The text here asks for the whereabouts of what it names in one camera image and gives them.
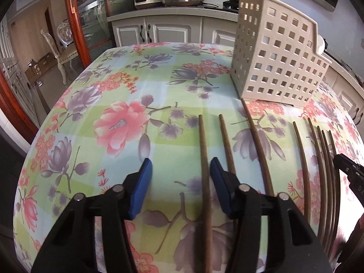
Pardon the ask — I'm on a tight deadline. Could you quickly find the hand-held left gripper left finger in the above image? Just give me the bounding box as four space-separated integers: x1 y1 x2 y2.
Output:
31 158 153 273

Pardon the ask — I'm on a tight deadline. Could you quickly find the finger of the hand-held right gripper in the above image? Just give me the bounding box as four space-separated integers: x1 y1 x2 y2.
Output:
333 154 364 205

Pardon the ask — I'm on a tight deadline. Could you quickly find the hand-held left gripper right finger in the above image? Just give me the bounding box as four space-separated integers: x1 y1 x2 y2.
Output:
210 158 333 273

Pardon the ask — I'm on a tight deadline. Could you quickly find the beige perforated plastic utensil basket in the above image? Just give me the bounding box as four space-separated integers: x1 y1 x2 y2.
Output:
230 0 333 106

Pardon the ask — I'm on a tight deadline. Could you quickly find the floral tablecloth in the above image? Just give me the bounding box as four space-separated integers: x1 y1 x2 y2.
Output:
13 42 364 273

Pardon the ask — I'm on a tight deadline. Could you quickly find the white ceramic spoon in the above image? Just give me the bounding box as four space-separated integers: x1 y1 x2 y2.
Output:
316 34 326 55

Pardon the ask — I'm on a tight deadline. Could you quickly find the ornate white dining chair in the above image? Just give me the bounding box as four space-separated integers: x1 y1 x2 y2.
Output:
57 19 75 46
40 29 78 85

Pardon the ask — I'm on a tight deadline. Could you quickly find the stack of cardboard boxes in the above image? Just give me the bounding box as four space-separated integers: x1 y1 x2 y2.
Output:
25 53 54 81

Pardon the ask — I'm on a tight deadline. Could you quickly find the red wooden glass door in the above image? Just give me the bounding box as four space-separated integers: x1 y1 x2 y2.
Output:
64 0 140 69

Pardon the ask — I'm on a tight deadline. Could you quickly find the red wooden door frame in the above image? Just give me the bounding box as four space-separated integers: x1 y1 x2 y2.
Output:
0 71 39 145

